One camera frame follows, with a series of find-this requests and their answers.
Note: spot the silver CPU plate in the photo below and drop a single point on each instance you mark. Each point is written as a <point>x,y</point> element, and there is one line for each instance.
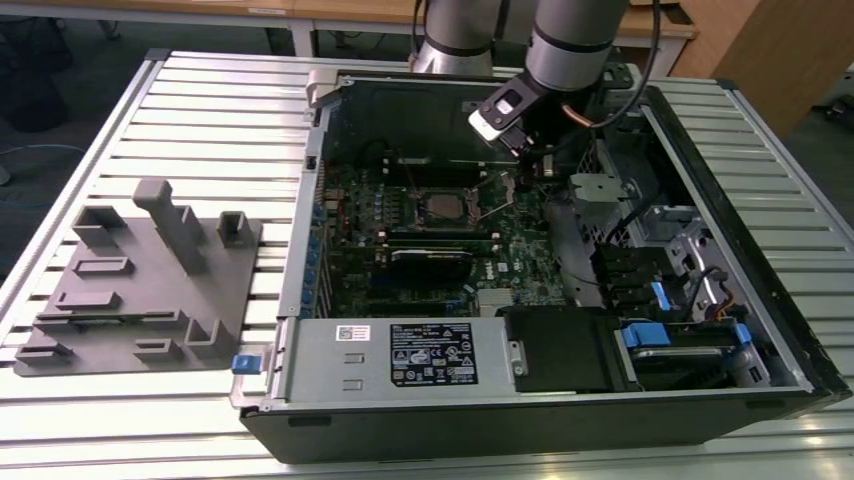
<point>443,206</point>

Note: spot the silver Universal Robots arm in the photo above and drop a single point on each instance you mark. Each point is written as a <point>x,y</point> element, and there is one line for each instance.
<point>574,45</point>

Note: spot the CPU socket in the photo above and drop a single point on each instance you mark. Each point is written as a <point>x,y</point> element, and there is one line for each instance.
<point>421,210</point>

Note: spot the perforated metal drive cage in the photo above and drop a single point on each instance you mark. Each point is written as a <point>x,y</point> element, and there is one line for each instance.
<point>628,155</point>

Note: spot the green motherboard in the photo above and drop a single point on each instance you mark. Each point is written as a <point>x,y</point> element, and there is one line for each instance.
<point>528,250</point>

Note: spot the black disk bay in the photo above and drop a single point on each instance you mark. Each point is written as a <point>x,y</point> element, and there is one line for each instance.
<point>621,270</point>

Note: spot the silver chipset heat sink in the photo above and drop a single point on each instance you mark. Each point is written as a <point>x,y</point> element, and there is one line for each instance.
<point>496,296</point>

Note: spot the black graphics card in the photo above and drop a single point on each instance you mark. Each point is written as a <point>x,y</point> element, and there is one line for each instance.
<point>430,277</point>

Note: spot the blue carrier clip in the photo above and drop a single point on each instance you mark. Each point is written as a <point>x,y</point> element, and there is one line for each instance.
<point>660,295</point>

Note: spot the wooden cabinet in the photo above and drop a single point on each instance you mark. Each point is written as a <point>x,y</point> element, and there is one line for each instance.
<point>788,50</point>

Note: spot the hard disk in blue carrier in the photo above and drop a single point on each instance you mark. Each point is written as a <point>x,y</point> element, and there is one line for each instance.
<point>644,334</point>

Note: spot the office chair base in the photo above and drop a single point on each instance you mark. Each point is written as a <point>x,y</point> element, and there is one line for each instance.
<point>837,107</point>

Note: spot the grey power supply unit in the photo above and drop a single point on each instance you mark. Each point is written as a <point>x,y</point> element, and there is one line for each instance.
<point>321,365</point>

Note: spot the black open PC case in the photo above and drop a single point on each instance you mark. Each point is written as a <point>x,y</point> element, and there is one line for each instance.
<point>534,435</point>

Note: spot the blue case latch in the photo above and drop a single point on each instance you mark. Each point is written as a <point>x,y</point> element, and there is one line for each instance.
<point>246,363</point>

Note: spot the grey parts rack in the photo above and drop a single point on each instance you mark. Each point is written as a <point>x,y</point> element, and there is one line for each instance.
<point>154,300</point>

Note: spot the black office chair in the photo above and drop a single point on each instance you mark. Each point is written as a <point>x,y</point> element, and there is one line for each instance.
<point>34,75</point>

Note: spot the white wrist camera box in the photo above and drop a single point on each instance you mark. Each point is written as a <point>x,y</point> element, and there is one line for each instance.
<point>497,112</point>

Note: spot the grey metal bracket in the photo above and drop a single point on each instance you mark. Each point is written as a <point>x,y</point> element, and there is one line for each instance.
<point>601,192</point>

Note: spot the wooden desk white frame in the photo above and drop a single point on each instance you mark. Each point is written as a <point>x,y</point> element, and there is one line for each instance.
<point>347,7</point>

